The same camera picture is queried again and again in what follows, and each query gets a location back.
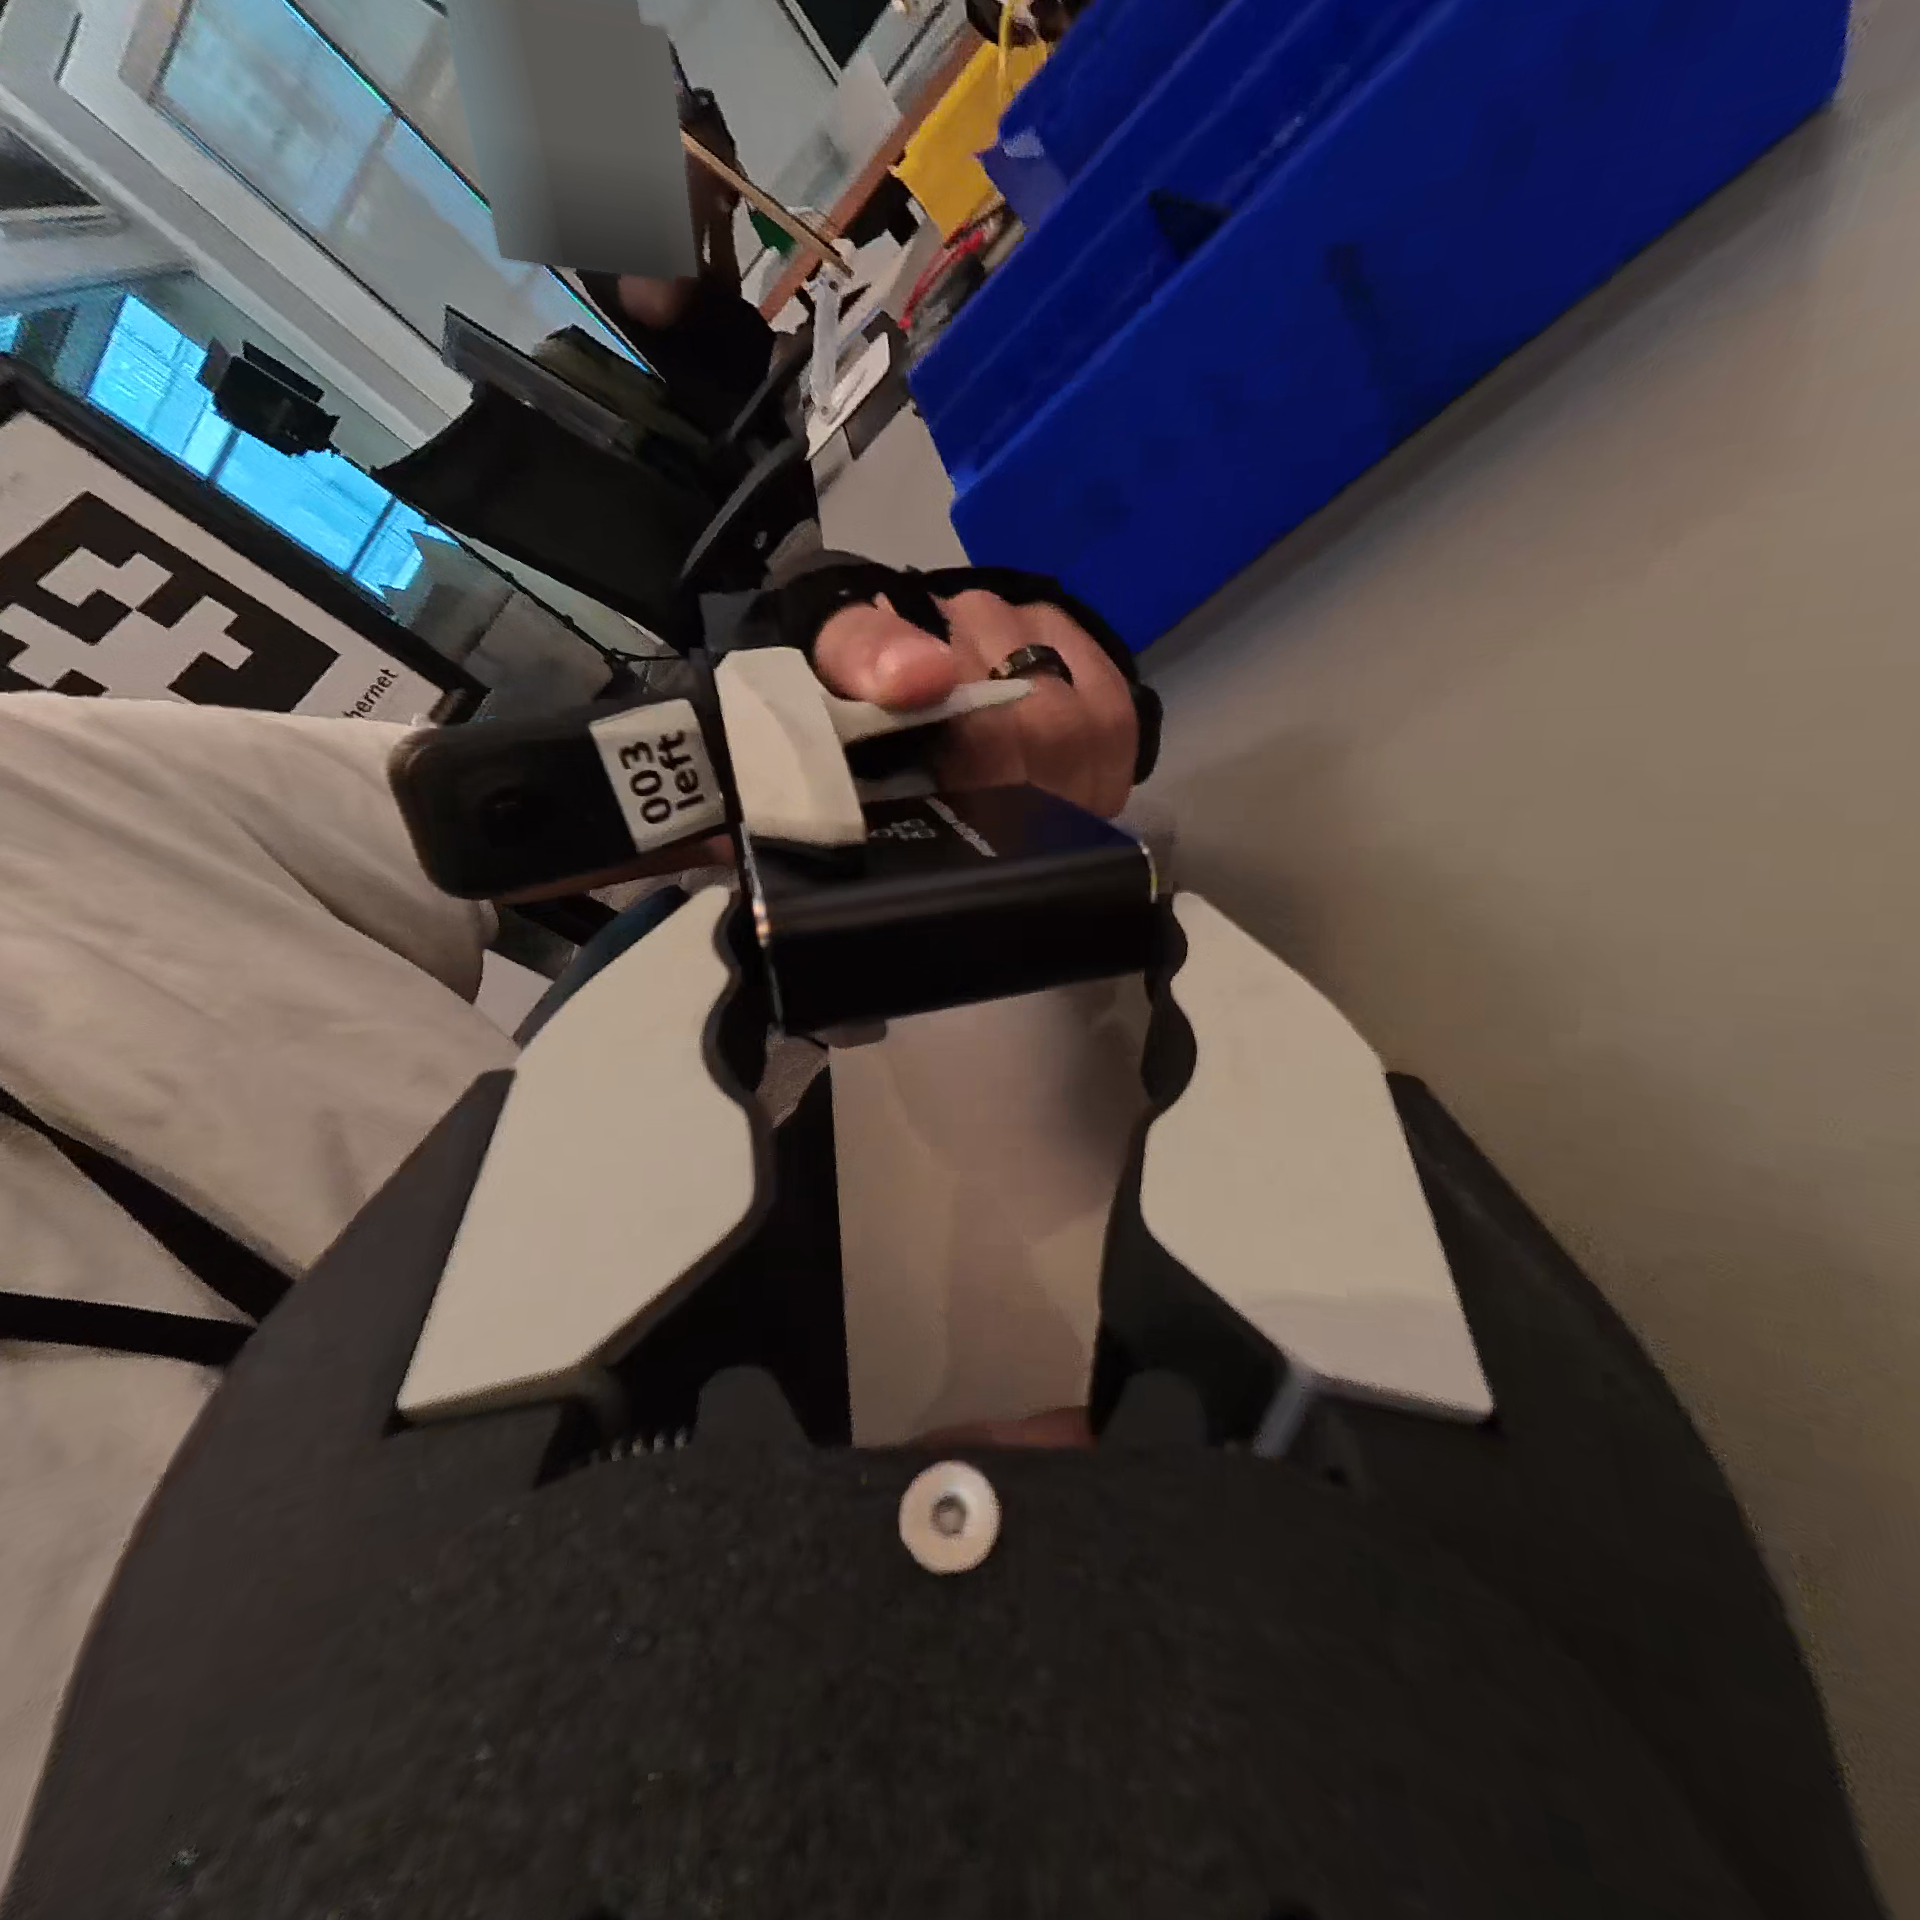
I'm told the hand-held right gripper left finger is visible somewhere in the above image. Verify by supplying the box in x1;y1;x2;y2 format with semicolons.
393;888;845;1453

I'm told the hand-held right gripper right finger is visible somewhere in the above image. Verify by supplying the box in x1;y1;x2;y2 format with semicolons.
1098;893;1496;1453

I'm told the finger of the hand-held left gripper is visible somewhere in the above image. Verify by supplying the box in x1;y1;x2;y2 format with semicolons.
829;679;1040;747
712;648;865;846

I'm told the black ethernet splitter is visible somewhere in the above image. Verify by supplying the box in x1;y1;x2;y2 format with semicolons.
745;787;1160;1038

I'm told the yellow plastic bin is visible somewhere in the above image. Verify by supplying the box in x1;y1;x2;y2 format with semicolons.
890;37;1050;234

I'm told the blue plastic bin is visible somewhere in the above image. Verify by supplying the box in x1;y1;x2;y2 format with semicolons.
908;0;1854;655

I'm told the person's left hand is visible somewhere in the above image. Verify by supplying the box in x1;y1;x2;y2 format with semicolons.
814;576;1144;825

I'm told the black and white marker board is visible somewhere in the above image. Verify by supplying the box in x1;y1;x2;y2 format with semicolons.
0;359;489;730

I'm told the black strap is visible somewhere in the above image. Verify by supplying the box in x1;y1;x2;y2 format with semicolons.
0;1088;294;1367

